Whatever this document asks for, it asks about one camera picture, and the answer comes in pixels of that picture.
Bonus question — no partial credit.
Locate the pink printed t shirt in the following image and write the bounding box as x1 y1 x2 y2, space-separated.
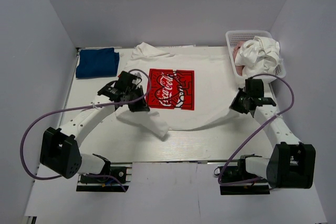
233 41 245 76

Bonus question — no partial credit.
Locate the white Coca-Cola t shirt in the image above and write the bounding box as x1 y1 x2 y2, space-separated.
116 42 237 137

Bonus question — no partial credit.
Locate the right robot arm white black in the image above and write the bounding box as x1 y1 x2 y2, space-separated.
230 75 316 189

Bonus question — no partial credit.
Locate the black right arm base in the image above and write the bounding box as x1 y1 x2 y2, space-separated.
219 165 271 196

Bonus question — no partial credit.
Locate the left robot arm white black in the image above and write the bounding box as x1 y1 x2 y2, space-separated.
40 69 150 179

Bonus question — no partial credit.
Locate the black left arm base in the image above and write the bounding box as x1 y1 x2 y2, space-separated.
76 163 132 193

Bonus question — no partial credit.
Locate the folded blue t shirt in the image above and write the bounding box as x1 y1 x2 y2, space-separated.
76 48 120 79

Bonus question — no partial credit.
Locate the crumpled white t shirt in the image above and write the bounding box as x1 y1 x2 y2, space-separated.
236 36 282 78

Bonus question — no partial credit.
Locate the white perforated plastic basket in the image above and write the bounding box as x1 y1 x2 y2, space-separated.
226 30 286 87

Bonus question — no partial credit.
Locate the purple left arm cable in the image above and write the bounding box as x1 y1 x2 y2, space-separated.
20 69 153 192

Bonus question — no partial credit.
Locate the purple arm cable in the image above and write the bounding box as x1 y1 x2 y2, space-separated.
20 69 153 192
217 73 295 189

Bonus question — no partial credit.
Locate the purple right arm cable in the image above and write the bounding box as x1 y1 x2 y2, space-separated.
217 73 295 189

